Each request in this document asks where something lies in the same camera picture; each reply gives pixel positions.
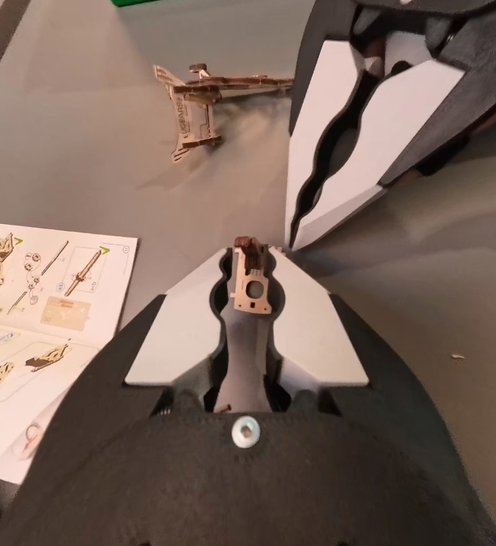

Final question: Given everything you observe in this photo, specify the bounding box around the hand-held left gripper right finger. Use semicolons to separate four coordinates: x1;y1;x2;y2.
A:
264;245;371;411

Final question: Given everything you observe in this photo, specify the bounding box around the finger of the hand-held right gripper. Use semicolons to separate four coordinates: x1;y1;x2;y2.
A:
294;59;466;251
284;40;369;251

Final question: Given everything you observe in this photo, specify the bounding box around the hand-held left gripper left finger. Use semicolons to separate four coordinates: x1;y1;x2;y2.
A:
123;247;236;395

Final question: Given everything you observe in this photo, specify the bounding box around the pale wooden model part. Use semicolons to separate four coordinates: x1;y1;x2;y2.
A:
230;245;275;317

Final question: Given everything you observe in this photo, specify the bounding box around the small dark wooden part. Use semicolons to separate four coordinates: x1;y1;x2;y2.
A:
234;235;269;262

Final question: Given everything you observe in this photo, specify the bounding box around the wooden model stand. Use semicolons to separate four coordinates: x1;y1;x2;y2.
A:
152;63;296;164

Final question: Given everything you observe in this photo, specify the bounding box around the instruction booklet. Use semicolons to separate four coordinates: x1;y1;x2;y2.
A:
0;222;139;485

